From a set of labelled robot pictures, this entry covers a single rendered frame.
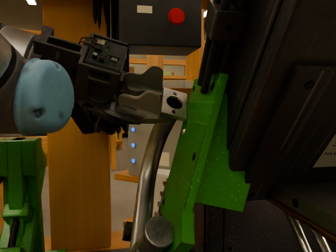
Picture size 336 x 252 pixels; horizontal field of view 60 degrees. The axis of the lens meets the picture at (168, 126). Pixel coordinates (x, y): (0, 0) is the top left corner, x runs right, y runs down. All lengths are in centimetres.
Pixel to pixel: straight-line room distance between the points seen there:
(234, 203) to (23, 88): 27
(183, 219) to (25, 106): 21
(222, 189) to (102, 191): 41
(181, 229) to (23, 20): 1054
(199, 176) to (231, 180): 5
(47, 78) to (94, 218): 51
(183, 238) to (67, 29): 54
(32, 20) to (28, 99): 1046
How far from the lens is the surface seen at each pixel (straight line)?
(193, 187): 35
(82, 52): 40
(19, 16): 1082
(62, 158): 72
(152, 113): 42
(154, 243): 36
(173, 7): 63
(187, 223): 35
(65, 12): 73
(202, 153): 35
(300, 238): 42
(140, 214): 47
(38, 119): 29
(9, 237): 59
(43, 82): 29
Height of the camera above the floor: 124
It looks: 5 degrees down
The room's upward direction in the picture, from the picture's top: straight up
